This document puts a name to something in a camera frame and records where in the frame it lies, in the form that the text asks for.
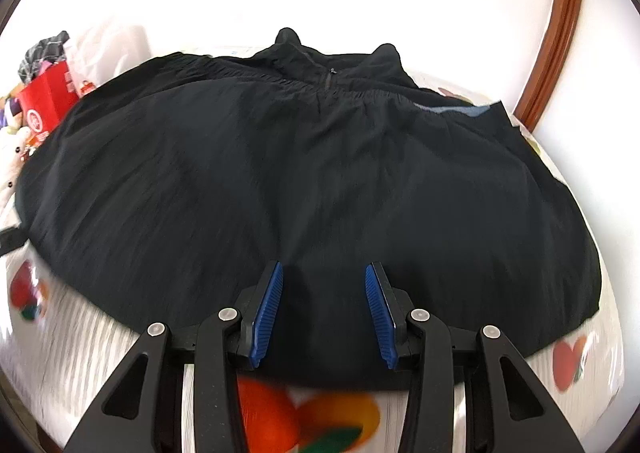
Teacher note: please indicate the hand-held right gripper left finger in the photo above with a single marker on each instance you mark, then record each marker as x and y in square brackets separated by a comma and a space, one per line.
[265, 318]

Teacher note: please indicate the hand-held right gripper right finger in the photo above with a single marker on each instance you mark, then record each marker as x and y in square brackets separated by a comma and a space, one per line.
[380, 318]

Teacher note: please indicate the black white windbreaker jacket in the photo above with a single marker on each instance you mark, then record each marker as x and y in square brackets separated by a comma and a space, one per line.
[300, 173]

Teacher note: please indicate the fruit print plastic tablecloth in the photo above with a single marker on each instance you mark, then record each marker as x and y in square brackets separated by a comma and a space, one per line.
[100, 323]

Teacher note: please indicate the red paper bag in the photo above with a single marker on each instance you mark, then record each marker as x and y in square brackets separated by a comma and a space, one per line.
[47, 103]

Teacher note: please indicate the white plastic shopping bag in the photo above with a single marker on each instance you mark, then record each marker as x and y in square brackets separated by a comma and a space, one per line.
[110, 53]

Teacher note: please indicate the purple plush toy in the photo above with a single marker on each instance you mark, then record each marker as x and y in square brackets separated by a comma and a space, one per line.
[10, 113]

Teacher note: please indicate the grey plaid cloth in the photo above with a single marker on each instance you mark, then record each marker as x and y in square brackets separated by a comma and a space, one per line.
[42, 50]

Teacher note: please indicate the brown wooden door frame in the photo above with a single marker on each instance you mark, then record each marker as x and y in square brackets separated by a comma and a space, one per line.
[560, 33]

